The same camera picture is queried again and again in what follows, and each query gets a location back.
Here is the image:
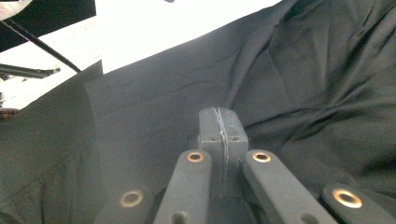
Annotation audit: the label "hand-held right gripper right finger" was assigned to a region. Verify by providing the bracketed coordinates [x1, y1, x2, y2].
[216, 106, 250, 198]

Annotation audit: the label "black pants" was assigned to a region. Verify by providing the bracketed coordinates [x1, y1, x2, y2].
[0, 0, 396, 224]

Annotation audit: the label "left hand-held gripper black cable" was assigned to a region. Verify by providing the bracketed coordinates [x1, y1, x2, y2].
[0, 19, 82, 74]

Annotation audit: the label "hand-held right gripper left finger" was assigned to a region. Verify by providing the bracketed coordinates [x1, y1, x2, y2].
[188, 106, 226, 200]

